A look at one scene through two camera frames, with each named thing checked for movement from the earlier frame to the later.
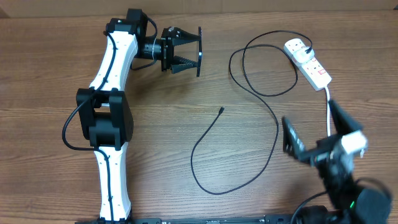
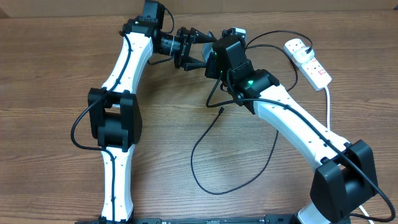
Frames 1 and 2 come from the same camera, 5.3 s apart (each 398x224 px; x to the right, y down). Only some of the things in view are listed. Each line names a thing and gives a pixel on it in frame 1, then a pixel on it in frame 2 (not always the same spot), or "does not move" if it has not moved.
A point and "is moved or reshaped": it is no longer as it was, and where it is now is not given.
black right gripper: x=342 y=124 -> x=213 y=66
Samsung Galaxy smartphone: x=199 y=51 is moved or reshaped
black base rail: x=237 y=219 does not move
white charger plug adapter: x=300 y=55 does not move
